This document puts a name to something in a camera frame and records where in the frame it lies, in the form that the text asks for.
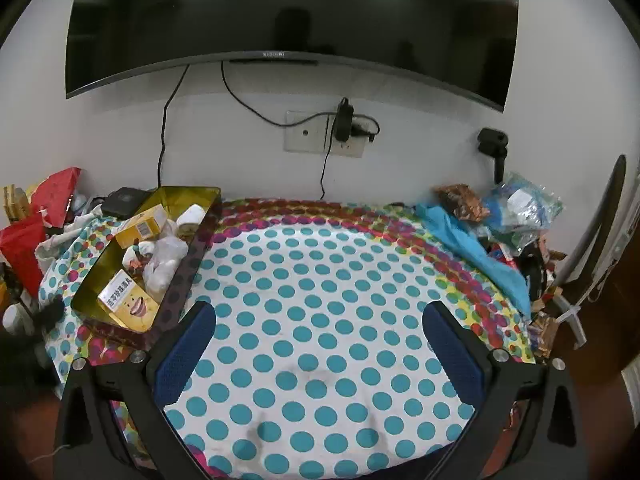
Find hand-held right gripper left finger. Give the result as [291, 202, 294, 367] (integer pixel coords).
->
[54, 301, 217, 480]

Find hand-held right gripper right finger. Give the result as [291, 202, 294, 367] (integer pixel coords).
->
[422, 301, 583, 480]

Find gold metal tin box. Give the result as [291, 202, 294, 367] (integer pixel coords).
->
[70, 186, 222, 348]

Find yellow medicine box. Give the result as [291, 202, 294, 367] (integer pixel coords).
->
[116, 203, 169, 249]
[97, 269, 161, 332]

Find clear plastic bag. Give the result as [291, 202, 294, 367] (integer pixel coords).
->
[144, 235, 189, 294]

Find brown toy figurine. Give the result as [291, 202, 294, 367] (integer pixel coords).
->
[122, 240, 152, 272]

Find grey white cloth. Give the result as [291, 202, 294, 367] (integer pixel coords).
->
[177, 204, 209, 229]

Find blue cloth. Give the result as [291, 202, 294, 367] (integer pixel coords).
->
[415, 203, 531, 318]

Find red packet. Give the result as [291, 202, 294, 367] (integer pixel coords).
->
[487, 242, 518, 268]

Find black round object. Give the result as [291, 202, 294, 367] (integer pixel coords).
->
[517, 247, 551, 301]

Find polka dot tablecloth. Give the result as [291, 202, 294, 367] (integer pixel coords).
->
[40, 197, 538, 480]

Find brown snack packet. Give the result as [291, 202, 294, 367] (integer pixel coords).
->
[432, 184, 491, 223]

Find clear bag of packets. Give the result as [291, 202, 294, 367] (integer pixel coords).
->
[482, 171, 563, 251]

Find black set-top box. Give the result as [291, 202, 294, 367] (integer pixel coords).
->
[102, 187, 151, 220]

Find red paper bag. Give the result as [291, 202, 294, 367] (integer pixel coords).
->
[0, 167, 83, 301]

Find wooden block holder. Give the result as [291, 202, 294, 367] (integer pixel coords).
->
[2, 185, 31, 221]

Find black power plug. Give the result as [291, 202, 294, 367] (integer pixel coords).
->
[350, 117, 381, 143]

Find black power adapter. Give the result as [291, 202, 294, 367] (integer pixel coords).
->
[334, 97, 355, 143]

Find black flat television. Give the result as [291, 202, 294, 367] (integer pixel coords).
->
[65, 0, 519, 111]

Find black wall bracket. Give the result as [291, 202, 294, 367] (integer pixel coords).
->
[476, 127, 508, 183]

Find black adapter cable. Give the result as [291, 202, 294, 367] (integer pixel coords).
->
[319, 142, 333, 201]

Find black television cable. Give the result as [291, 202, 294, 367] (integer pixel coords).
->
[157, 64, 191, 192]
[221, 61, 341, 126]

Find white wall power socket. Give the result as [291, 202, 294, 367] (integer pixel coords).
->
[327, 112, 370, 158]

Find white wall plate round hole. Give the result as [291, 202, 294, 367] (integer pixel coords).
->
[284, 110, 329, 153]

